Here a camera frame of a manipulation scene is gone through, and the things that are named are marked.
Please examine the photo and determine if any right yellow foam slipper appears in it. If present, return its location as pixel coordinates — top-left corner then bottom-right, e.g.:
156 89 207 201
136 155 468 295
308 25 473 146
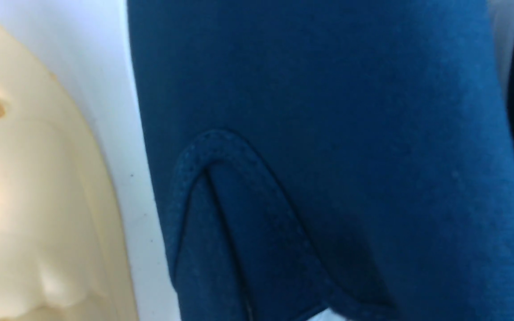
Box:
0 25 139 321

